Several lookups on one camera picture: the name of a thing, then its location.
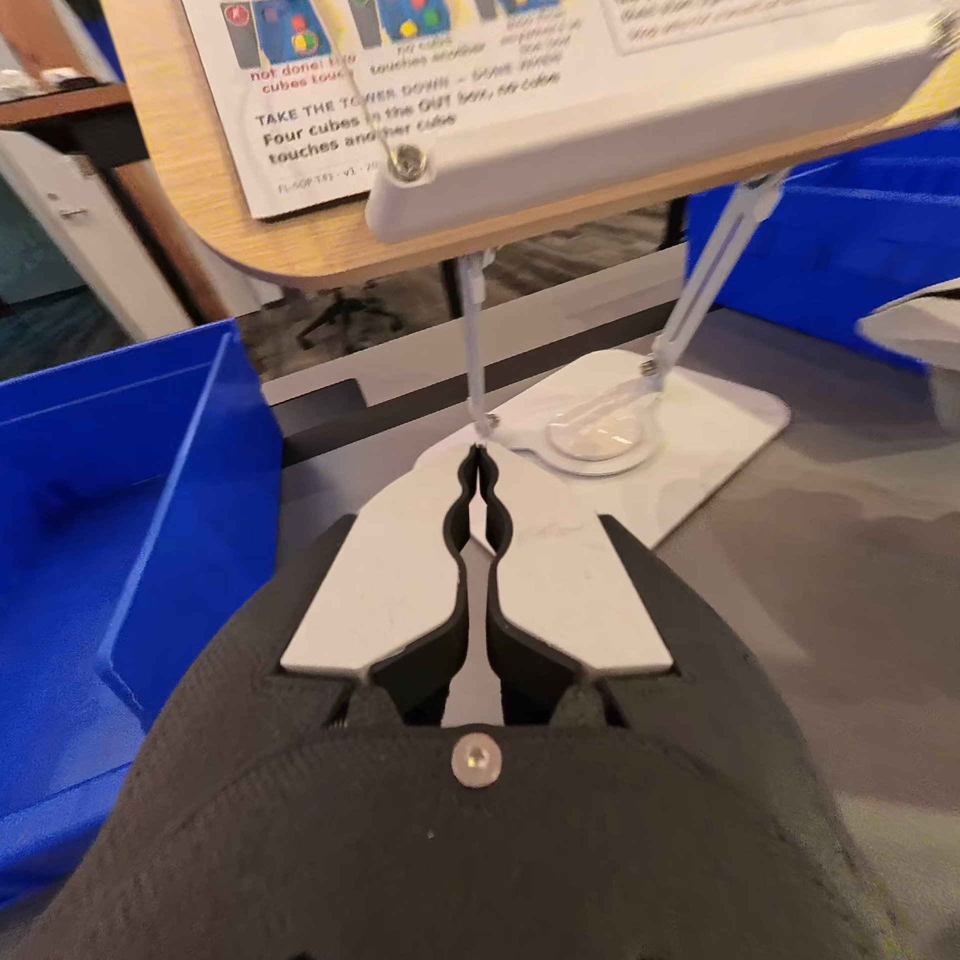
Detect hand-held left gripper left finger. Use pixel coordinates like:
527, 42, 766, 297
279, 442, 485, 727

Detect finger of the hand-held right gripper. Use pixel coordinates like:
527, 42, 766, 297
855, 279, 960, 432

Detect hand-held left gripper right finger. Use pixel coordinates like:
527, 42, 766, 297
474, 444, 676, 727

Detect blue plastic bin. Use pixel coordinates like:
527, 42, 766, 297
684, 123, 960, 376
0, 318, 285, 912

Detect grey desk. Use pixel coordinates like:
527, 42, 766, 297
281, 303, 960, 960

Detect white adjustable document stand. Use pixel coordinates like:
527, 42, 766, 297
101, 0, 960, 555

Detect black office chair base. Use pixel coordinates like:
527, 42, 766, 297
296, 288, 406, 355

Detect printed instruction sheet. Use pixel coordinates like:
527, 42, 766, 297
180, 0, 950, 222

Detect white cabinet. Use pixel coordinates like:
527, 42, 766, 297
0, 131, 198, 345

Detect brown wooden table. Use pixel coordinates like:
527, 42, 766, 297
0, 81, 234, 325

